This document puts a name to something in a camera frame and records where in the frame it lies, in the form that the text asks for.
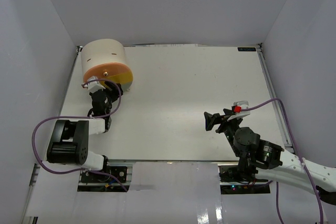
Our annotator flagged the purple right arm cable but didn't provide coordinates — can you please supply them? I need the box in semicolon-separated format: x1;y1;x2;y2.
240;98;325;224

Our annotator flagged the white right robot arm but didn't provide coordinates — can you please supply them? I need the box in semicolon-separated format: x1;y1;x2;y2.
204;109;335;205

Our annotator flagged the orange top drawer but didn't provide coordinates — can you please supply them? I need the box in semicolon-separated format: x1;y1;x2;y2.
83;62;131;82

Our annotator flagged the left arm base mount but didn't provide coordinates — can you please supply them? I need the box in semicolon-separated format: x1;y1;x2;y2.
77;166;130;193

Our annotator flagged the yellow drawer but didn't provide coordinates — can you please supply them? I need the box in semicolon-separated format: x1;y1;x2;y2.
106;71;133;86

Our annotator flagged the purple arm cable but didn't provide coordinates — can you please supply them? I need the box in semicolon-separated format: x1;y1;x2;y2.
240;98;325;224
31;79;129;192

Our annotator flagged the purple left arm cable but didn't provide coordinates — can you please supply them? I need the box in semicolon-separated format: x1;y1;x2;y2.
31;79;129;192

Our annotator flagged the dark table corner label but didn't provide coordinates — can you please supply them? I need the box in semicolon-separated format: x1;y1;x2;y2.
237;47;256;52

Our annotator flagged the grey-green bottom drawer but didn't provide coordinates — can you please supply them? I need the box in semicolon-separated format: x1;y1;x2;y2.
118;81;132;92

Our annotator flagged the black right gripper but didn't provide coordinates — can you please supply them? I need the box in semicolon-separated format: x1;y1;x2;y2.
204;109;242;158

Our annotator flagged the cream round drawer cabinet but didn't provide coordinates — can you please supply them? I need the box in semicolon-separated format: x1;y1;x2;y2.
81;39;128;75

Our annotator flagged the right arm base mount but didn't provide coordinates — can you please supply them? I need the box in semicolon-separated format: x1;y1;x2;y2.
218;165;272;195

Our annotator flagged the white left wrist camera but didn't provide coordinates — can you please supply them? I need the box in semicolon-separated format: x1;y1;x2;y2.
81;76;105;93

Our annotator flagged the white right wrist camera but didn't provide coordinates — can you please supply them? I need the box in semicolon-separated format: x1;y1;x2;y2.
227;101;250;121

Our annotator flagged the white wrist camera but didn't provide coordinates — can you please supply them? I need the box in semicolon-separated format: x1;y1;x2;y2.
81;76;105;93
227;101;250;121

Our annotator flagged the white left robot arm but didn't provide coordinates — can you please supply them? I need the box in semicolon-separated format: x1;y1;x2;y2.
46;81;123;182

